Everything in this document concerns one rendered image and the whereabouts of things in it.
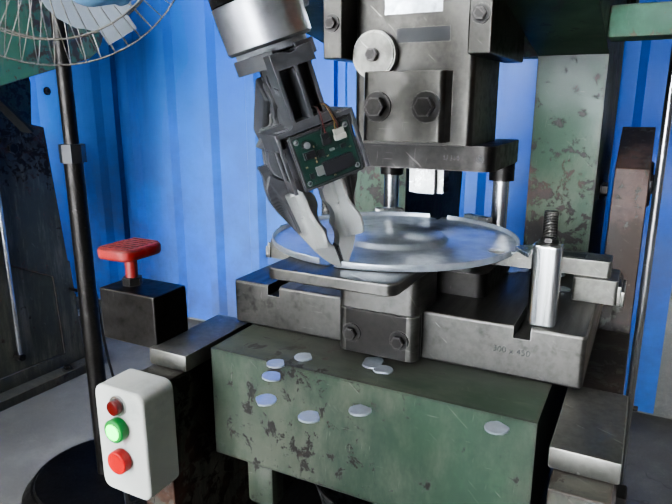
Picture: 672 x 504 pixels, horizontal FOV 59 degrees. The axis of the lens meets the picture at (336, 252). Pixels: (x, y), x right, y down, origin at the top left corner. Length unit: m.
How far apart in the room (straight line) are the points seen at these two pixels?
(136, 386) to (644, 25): 0.75
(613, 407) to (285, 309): 0.40
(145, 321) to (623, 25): 0.71
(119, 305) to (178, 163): 1.78
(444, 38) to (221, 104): 1.75
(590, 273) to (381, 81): 0.34
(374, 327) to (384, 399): 0.09
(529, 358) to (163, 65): 2.10
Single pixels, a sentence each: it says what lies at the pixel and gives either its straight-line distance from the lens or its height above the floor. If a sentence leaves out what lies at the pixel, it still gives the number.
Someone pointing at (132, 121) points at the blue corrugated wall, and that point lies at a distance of 2.70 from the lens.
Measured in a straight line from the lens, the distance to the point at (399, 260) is 0.62.
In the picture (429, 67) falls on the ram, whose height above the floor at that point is 0.98.
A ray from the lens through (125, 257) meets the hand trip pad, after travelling 0.79.
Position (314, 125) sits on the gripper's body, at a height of 0.92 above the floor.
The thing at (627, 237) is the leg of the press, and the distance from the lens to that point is 1.03.
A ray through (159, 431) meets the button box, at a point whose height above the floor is 0.57.
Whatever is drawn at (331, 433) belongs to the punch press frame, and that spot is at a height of 0.57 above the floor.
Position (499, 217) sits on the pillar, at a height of 0.78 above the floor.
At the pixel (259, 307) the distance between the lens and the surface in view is 0.82.
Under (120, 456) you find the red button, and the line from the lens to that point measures 0.75.
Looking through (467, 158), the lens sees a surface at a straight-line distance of 0.73.
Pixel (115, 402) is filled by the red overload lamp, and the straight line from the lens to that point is 0.73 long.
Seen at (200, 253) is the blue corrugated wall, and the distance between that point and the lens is 2.58.
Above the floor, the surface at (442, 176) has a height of 0.85.
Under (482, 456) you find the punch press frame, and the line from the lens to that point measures 0.65.
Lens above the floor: 0.94
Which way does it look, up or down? 14 degrees down
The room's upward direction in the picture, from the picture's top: straight up
